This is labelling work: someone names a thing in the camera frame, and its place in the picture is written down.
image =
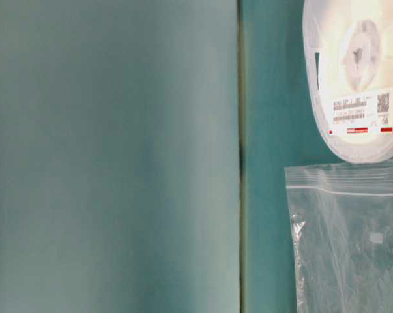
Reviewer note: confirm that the clear plastic zip bag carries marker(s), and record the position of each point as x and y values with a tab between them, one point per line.
342	231

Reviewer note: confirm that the white component reel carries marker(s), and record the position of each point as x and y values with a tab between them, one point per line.
348	48

